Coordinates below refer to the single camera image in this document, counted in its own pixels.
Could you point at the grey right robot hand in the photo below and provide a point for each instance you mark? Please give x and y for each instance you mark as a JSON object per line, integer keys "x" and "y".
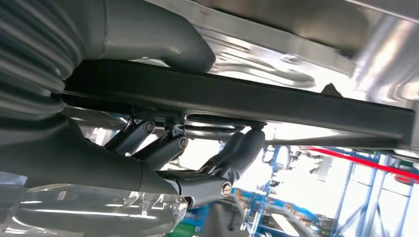
{"x": 82, "y": 170}

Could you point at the blue metal shelf rack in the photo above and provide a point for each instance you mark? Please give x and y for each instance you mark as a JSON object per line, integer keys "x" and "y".
{"x": 373, "y": 196}

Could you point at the stamped sheet metal panel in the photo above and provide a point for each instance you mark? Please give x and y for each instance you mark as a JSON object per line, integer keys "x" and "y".
{"x": 262, "y": 49}

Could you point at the red barrier belt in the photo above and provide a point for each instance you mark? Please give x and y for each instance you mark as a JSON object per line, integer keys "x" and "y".
{"x": 366, "y": 163}

